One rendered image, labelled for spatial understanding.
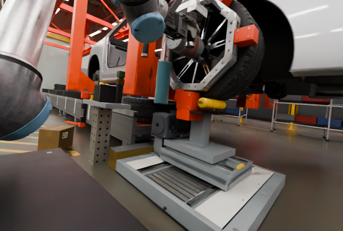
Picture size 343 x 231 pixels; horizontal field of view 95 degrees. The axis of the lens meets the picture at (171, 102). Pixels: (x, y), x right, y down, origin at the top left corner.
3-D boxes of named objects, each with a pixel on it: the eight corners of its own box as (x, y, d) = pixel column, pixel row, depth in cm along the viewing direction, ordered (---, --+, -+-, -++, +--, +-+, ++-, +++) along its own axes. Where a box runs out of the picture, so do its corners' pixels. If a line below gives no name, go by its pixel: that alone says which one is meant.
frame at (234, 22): (234, 92, 82) (244, -13, 81) (228, 91, 77) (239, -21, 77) (163, 90, 120) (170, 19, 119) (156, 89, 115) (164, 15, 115)
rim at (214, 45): (249, 12, 104) (188, 39, 139) (234, -8, 87) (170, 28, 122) (253, 87, 98) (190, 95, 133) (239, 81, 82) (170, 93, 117)
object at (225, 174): (251, 174, 102) (252, 159, 102) (226, 193, 76) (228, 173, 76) (190, 151, 137) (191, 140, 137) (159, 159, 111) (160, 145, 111)
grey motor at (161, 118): (197, 152, 139) (201, 112, 139) (162, 161, 109) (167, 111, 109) (181, 146, 152) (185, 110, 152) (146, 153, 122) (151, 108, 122)
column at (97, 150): (107, 162, 117) (112, 106, 116) (93, 165, 109) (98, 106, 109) (101, 158, 124) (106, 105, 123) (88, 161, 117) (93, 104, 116)
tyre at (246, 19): (261, -6, 99) (181, 34, 145) (248, -31, 82) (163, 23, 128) (269, 98, 92) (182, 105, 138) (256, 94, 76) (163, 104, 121)
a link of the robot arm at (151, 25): (123, 15, 34) (112, -14, 40) (139, 52, 45) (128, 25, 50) (163, 0, 35) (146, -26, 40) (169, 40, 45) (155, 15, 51)
